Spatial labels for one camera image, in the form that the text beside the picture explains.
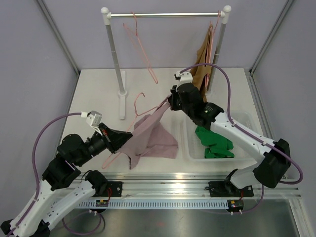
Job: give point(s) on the white plastic basket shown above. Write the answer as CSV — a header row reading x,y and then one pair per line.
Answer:
x,y
195,150

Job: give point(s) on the white clothes rack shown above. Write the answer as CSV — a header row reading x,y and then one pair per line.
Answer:
x,y
121,77

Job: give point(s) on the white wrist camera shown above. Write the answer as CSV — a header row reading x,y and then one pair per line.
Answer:
x,y
93,119
183,78

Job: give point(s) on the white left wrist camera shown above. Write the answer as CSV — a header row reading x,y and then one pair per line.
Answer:
x,y
93,119

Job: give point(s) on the brown tank top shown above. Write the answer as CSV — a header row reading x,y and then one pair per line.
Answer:
x,y
201,73

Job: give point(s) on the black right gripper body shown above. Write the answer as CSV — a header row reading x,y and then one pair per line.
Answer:
x,y
176,103

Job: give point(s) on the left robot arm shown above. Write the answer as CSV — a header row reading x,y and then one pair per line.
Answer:
x,y
54,187

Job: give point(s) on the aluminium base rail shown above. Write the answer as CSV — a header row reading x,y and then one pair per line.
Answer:
x,y
177,191

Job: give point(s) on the mauve pink tank top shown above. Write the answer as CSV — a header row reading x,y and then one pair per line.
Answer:
x,y
150,139

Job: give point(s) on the green tank top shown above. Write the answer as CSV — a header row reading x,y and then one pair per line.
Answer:
x,y
216,145

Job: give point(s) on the pink wire hanger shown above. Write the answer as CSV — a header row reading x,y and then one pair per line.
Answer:
x,y
136,41
110,158
211,34

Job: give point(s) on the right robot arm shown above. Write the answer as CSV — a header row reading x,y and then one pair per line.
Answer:
x,y
271,157

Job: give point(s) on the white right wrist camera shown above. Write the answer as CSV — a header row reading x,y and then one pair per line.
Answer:
x,y
183,78

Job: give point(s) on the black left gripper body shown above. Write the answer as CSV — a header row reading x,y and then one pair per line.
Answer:
x,y
108,138

